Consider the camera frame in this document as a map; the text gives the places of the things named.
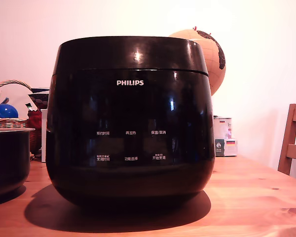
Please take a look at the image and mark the black inner cooking pot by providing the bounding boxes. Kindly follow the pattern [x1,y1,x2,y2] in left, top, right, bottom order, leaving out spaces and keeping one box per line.
[0,127,36,197]

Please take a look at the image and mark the white tin with flag label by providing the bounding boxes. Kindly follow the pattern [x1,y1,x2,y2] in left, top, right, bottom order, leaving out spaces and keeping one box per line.
[213,116,233,140]

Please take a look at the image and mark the wooden chair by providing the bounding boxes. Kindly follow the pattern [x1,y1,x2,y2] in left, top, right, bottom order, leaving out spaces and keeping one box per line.
[277,103,296,176]

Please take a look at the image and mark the wicker basket with handle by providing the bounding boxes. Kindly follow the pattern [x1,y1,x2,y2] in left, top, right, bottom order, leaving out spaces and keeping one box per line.
[0,79,33,129]

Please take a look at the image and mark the small box with flag label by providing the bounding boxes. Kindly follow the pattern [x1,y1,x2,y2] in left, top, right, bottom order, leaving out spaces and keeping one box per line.
[214,138,238,158]

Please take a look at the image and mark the black Philips rice cooker body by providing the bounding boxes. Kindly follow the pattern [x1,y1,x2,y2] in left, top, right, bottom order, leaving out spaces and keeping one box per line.
[45,68,216,211]

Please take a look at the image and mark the blue ball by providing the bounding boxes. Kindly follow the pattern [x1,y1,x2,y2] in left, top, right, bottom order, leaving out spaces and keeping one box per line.
[0,103,19,119]

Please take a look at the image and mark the black rice cooker lid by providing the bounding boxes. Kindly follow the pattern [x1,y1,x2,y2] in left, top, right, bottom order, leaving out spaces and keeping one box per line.
[51,36,209,76]

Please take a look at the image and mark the cork globe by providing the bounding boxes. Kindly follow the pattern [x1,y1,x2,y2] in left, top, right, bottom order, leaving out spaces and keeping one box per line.
[169,26,226,97]

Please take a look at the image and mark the red knitted pouch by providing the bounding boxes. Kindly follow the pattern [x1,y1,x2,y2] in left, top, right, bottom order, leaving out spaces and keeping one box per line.
[27,110,43,154]

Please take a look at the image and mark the dark dotted patterned bowl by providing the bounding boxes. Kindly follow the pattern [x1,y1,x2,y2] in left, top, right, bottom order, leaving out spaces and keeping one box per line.
[28,88,50,110]

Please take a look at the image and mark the white flat box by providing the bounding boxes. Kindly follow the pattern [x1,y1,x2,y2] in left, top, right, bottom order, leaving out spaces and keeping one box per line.
[40,108,48,163]

